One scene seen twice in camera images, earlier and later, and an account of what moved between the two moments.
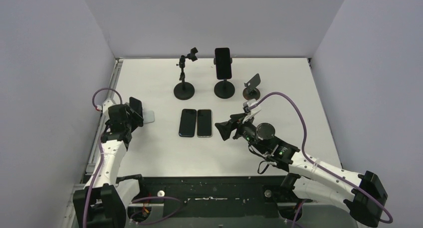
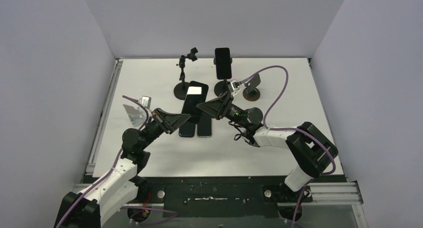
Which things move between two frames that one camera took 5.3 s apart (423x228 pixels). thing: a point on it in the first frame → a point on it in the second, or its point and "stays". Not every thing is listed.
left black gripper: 135,119 → 169,122
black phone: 223,63 stays
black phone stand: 224,89 stays
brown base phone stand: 251,92 stays
